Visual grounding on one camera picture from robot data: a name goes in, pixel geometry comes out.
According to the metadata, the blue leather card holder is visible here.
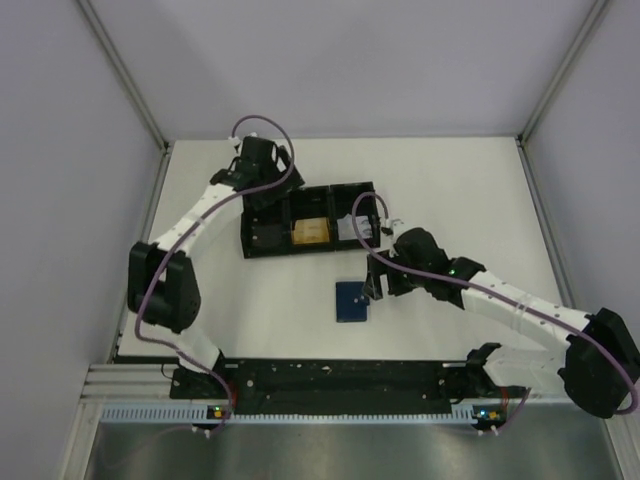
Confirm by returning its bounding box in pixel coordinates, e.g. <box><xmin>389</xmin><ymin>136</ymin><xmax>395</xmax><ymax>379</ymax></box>
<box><xmin>335</xmin><ymin>281</ymin><xmax>370</xmax><ymax>323</ymax></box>

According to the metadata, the black three-compartment tray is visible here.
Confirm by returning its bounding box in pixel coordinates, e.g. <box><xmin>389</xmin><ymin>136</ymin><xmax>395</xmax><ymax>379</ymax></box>
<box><xmin>240</xmin><ymin>182</ymin><xmax>381</xmax><ymax>259</ymax></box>

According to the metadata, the aluminium frame rail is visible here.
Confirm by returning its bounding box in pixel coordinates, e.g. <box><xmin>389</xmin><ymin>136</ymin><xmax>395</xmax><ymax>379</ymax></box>
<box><xmin>516</xmin><ymin>1</ymin><xmax>615</xmax><ymax>307</ymax></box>
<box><xmin>65</xmin><ymin>1</ymin><xmax>161</xmax><ymax>364</ymax></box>
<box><xmin>82</xmin><ymin>362</ymin><xmax>626</xmax><ymax>406</ymax></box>

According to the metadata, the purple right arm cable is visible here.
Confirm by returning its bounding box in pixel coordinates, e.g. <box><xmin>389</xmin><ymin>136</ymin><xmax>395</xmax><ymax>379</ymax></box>
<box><xmin>352</xmin><ymin>193</ymin><xmax>640</xmax><ymax>436</ymax></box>

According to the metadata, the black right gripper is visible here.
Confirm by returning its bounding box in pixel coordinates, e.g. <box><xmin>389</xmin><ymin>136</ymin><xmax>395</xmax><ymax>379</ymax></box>
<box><xmin>363</xmin><ymin>248</ymin><xmax>429</xmax><ymax>300</ymax></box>

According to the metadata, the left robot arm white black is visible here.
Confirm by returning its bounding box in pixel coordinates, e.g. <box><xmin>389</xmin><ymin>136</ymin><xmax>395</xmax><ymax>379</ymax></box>
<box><xmin>127</xmin><ymin>135</ymin><xmax>304</xmax><ymax>397</ymax></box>

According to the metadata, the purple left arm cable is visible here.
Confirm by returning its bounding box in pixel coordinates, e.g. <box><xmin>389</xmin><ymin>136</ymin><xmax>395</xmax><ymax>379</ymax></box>
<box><xmin>134</xmin><ymin>115</ymin><xmax>296</xmax><ymax>439</ymax></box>

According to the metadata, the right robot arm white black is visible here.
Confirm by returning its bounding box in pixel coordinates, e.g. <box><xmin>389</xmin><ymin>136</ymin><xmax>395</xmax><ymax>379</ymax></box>
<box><xmin>364</xmin><ymin>220</ymin><xmax>639</xmax><ymax>419</ymax></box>

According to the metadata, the aluminium frame rail right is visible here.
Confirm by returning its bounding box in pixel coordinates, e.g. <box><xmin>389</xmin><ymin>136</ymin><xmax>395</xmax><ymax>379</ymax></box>
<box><xmin>516</xmin><ymin>1</ymin><xmax>615</xmax><ymax>307</ymax></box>

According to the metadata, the white slotted cable duct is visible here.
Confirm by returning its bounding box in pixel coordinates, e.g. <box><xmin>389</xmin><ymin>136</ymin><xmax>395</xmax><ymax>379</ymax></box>
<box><xmin>100</xmin><ymin>403</ymin><xmax>478</xmax><ymax>426</ymax></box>

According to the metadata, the aluminium frame rail left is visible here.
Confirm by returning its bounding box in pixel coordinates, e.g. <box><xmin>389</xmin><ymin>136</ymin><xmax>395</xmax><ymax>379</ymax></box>
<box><xmin>65</xmin><ymin>1</ymin><xmax>161</xmax><ymax>364</ymax></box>

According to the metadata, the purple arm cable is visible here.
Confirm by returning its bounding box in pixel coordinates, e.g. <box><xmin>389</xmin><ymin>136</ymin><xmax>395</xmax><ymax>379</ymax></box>
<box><xmin>352</xmin><ymin>193</ymin><xmax>640</xmax><ymax>436</ymax></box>
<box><xmin>134</xmin><ymin>115</ymin><xmax>296</xmax><ymax>439</ymax></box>

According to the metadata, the aluminium front frame rail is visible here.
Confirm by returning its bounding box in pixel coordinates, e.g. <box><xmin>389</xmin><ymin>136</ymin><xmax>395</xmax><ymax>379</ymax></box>
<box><xmin>82</xmin><ymin>362</ymin><xmax>626</xmax><ymax>406</ymax></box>

